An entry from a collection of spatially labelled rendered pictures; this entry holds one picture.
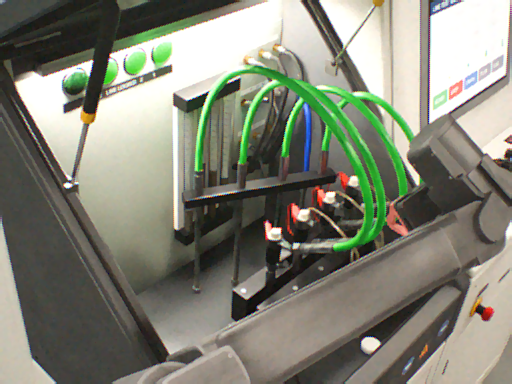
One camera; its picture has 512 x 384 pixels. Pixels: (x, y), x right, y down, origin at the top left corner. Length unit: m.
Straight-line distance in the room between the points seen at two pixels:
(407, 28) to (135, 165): 0.61
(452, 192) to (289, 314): 0.28
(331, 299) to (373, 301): 0.04
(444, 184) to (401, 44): 0.69
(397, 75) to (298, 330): 0.93
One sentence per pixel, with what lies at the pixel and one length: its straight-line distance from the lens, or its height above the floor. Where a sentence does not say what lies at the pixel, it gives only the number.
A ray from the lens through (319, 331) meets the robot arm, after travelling 0.52.
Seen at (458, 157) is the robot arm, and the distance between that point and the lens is 0.72.
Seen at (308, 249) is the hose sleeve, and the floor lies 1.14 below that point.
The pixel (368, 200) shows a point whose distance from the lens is 0.98.
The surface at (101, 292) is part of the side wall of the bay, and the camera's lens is 0.95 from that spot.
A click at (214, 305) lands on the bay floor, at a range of 1.43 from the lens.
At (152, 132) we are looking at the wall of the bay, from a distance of 1.24.
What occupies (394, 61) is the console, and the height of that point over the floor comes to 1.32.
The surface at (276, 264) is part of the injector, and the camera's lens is 1.19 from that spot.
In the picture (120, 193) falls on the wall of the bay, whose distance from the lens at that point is 1.25.
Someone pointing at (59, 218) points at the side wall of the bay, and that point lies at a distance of 0.95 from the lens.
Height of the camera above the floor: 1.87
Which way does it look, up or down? 37 degrees down
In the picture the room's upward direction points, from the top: 5 degrees clockwise
